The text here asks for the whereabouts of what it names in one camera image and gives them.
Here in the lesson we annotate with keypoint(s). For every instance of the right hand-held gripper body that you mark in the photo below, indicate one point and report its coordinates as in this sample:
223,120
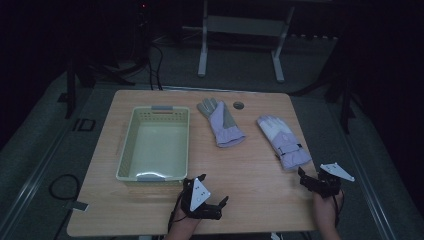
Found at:
328,185

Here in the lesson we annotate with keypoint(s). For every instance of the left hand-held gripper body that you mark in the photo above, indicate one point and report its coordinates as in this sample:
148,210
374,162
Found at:
199,195

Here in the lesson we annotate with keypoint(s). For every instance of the grey floor rail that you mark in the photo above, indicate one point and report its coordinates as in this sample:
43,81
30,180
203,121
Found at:
370,193
26,186

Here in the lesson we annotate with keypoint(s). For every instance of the black tripod stand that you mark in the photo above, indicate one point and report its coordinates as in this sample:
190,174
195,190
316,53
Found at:
70,86
345,96

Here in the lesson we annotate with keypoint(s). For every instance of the person's left hand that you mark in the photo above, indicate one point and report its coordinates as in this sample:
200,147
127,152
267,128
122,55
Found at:
185,225

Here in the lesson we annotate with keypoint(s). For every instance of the person's right hand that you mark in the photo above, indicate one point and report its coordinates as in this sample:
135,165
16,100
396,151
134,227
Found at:
326,210

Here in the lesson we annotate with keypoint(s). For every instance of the pale green plastic basket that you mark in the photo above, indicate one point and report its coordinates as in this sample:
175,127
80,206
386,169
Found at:
156,146

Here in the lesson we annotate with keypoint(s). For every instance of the dark tower with red light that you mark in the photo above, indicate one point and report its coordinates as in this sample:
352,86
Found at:
144,30

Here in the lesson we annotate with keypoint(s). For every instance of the white metal desk frame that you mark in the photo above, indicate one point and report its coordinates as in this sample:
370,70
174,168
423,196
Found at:
240,26

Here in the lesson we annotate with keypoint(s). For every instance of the white and lilac glove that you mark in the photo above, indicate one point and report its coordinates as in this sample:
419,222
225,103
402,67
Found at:
283,140

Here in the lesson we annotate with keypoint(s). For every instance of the lilac glove with grey palm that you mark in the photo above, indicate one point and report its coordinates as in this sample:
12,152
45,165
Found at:
222,128

